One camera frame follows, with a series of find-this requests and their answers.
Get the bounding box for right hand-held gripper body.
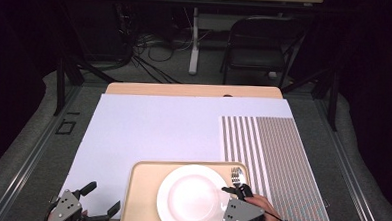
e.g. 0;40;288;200
222;182;269;221

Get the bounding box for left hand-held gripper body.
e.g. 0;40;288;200
46;188;90;221

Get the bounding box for fork with wooden handle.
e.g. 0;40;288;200
230;166;243;190

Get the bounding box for beige tray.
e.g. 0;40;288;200
119;156;254;221

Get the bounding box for white plate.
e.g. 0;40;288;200
155;162;233;221

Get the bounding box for person's right hand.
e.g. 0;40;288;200
243;194;294;221

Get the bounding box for striped placemat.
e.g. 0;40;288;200
216;115;335;221

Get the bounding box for light blue table sheet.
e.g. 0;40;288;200
58;89;301;221

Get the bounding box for black metal stand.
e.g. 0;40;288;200
52;50;120;120
279;65;341;133

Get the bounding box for black folding chair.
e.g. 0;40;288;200
219;14;307;89

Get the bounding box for white-legged desk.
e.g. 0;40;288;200
169;0;325;81

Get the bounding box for metal floor rail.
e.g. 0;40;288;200
0;81;83;221
308;97;390;221

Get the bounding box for black floor outlet frame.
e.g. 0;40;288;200
55;118;77;136

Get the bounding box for bundle of floor cables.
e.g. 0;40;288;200
118;30;188;85

